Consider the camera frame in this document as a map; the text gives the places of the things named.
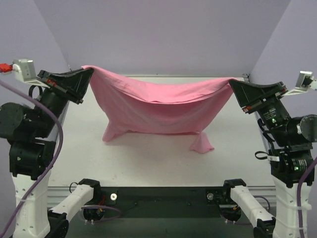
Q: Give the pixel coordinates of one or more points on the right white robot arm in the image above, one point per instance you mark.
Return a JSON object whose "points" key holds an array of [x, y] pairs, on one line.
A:
{"points": [[292, 166]]}

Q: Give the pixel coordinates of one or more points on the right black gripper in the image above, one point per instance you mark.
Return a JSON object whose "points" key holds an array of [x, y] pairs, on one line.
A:
{"points": [[263, 97]]}

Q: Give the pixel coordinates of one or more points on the pink t-shirt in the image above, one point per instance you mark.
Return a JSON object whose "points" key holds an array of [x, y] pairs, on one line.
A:
{"points": [[136, 106]]}

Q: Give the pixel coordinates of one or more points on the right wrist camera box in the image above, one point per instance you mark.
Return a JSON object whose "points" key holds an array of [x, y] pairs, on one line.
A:
{"points": [[306, 82]]}

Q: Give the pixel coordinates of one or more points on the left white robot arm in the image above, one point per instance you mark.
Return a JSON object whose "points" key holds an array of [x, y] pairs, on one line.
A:
{"points": [[36, 137]]}

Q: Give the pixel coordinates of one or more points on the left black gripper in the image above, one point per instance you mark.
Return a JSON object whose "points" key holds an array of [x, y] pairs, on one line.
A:
{"points": [[61, 87]]}

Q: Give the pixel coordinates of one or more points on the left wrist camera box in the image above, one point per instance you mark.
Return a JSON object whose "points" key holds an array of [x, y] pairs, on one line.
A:
{"points": [[23, 70]]}

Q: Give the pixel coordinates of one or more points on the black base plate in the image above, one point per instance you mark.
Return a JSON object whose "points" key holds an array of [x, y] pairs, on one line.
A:
{"points": [[163, 202]]}

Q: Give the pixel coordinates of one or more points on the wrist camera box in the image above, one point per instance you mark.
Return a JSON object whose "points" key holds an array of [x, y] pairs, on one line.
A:
{"points": [[23, 70], [306, 82]]}

